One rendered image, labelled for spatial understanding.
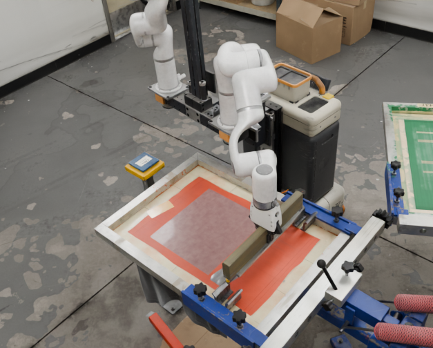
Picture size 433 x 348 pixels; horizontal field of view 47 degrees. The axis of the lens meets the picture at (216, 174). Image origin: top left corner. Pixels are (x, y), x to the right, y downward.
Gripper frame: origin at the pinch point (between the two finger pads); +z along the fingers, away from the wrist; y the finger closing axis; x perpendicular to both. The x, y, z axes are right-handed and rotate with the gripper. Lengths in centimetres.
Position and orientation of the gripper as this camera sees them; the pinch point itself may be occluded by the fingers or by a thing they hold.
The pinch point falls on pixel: (265, 234)
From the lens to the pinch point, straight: 169.6
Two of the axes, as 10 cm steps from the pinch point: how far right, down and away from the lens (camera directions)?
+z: 0.8, 7.5, 6.5
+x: -6.6, 5.3, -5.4
